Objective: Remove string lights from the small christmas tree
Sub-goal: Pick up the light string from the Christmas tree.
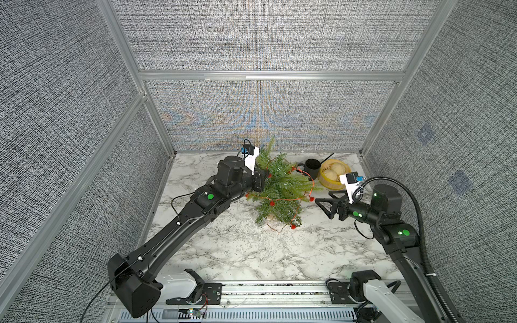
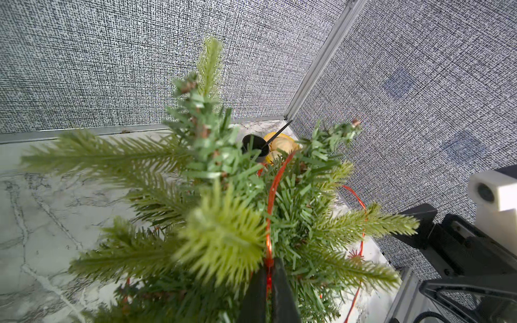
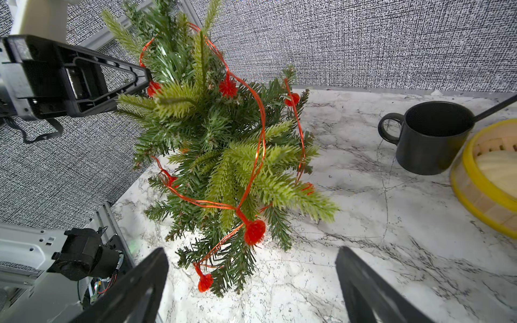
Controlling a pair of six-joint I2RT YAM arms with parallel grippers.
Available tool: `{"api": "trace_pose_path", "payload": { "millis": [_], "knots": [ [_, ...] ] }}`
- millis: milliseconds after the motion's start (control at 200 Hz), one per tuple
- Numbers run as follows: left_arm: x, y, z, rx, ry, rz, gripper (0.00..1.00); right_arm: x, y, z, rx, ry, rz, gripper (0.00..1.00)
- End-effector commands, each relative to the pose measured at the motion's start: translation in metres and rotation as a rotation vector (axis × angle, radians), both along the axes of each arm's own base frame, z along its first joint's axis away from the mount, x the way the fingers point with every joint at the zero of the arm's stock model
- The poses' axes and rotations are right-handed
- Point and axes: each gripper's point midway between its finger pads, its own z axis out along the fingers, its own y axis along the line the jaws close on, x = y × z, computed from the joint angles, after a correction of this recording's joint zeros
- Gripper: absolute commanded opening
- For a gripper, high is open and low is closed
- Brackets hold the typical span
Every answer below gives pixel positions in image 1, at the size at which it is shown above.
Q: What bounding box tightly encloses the black corrugated cable conduit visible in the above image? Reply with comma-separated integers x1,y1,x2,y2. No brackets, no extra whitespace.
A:
352,176,465,323

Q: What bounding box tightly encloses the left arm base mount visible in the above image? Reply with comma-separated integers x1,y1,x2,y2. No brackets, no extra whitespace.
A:
161,269,223,306

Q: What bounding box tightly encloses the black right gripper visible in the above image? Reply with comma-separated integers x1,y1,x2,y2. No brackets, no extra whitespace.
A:
317,190,385,231

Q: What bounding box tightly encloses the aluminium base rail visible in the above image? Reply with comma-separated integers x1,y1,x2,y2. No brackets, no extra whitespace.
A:
102,280,387,322

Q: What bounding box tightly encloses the black metal mug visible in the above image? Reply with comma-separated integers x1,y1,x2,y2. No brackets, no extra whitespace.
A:
296,159,321,180

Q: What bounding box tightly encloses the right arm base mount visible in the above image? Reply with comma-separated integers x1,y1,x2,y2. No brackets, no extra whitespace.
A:
324,270,381,304

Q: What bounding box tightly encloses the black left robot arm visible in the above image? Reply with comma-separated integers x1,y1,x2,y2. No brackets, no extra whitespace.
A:
107,156,270,318

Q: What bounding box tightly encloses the small green christmas tree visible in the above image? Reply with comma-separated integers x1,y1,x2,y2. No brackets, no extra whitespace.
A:
247,139,321,229

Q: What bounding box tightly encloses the yellow bamboo steamer basket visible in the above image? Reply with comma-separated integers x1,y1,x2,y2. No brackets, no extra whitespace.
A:
318,159,351,191

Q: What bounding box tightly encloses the right white steamed bun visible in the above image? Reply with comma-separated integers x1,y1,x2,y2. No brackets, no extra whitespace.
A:
331,162,349,176

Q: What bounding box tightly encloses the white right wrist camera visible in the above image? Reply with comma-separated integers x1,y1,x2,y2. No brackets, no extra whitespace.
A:
339,172,365,204

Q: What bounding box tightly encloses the black stirring stick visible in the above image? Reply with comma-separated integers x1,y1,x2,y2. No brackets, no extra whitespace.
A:
320,153,334,164

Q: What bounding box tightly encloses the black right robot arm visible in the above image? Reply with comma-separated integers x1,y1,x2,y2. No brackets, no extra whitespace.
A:
315,184,463,322

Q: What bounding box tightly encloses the white steamed bun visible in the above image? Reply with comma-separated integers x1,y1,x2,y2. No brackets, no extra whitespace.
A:
323,169,339,182
331,162,349,176

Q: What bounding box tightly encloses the left white steamed bun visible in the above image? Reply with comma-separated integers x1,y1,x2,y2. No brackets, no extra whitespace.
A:
323,169,339,182

